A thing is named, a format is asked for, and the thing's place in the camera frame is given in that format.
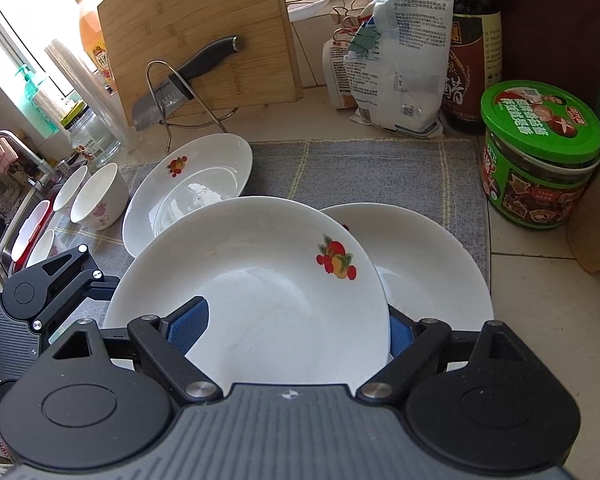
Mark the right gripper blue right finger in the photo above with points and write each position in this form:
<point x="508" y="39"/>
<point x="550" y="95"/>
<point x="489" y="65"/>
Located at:
<point x="403" y="332"/>

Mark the orange cooking wine jug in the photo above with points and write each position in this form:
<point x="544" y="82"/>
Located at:
<point x="93" y="41"/>

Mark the orange white food bag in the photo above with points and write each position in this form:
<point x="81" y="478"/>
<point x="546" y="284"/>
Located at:
<point x="355" y="33"/>

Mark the plastic wrap roll right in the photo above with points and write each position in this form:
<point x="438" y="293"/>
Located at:
<point x="92" y="89"/>

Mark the metal wire board stand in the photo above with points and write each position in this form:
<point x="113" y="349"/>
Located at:
<point x="167" y="107"/>

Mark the bamboo cutting board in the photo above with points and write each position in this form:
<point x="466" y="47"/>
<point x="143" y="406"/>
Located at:
<point x="147" y="38"/>

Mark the white plate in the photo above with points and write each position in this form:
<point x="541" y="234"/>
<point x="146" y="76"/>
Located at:
<point x="293" y="297"/>
<point x="425" y="271"/>
<point x="200" y="173"/>

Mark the steel kitchen faucet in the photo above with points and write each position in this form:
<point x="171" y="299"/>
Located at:
<point x="35" y="167"/>

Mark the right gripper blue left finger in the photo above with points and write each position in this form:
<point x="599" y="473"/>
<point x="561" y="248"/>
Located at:
<point x="186" y="324"/>

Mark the dark vinegar bottle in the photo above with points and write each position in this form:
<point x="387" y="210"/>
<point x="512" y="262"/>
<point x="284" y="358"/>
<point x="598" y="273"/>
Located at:
<point x="475" y="62"/>

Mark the white plate back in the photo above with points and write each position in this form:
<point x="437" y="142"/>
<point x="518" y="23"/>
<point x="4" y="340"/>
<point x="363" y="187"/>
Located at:
<point x="200" y="173"/>

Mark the green dish soap bottle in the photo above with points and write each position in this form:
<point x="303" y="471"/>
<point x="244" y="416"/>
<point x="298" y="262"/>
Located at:
<point x="31" y="90"/>

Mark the white salt bag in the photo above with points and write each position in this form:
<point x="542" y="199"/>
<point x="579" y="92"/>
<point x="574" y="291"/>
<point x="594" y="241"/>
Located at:
<point x="396" y="66"/>

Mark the floral bowl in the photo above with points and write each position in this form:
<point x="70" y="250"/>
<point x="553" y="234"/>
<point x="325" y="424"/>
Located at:
<point x="68" y="192"/>
<point x="43" y="248"/>
<point x="101" y="200"/>

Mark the white dish on windowsill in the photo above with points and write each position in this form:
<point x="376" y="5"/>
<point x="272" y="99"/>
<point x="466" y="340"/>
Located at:
<point x="300" y="10"/>

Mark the green lid sauce jar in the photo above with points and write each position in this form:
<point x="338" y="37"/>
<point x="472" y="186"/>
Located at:
<point x="541" y="147"/>

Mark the black handled kitchen knife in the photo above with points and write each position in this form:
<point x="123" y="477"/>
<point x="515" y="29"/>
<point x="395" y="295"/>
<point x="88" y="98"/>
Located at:
<point x="144" y="112"/>

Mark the dark red knife block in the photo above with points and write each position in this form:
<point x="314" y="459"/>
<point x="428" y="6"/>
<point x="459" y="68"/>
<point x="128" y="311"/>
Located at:
<point x="553" y="41"/>

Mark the glass jar green lid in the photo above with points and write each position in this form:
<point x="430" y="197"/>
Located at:
<point x="89" y="135"/>

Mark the red white basin in sink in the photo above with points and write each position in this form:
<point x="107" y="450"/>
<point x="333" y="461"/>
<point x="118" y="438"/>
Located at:
<point x="29" y="232"/>

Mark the grey blue checked dish mat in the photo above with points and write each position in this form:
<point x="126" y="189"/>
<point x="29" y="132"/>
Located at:
<point x="438" y="179"/>

